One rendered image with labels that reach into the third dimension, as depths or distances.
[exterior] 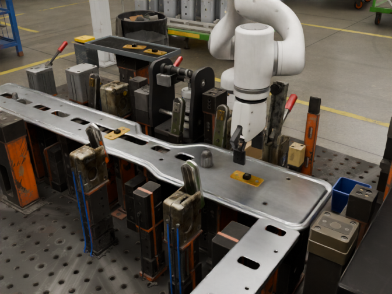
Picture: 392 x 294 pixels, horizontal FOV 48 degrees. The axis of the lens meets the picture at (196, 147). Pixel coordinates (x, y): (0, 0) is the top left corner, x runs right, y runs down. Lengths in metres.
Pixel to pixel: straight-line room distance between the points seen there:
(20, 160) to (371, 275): 1.14
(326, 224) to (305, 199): 0.18
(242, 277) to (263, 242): 0.11
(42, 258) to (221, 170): 0.61
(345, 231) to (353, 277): 0.10
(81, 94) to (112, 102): 0.16
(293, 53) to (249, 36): 0.10
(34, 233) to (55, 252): 0.13
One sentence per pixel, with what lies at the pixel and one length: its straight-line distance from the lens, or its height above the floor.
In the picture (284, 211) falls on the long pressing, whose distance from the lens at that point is 1.05.
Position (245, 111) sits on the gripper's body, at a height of 1.21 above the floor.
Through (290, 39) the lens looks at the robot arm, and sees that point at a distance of 1.00.
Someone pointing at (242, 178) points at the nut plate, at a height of 1.00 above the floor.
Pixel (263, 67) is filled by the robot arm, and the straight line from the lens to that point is 0.98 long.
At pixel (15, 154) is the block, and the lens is 1.55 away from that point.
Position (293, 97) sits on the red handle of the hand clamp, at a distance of 1.28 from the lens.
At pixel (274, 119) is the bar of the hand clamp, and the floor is 1.11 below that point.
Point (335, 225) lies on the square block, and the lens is 0.93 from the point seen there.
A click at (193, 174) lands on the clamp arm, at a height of 1.10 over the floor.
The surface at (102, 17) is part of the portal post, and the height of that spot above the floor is 0.54.
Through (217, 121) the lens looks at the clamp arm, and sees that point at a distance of 1.31.
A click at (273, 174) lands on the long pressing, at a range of 1.17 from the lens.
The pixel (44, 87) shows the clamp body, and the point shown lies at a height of 0.99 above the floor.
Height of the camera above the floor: 1.62
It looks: 29 degrees down
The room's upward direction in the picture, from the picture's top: 1 degrees counter-clockwise
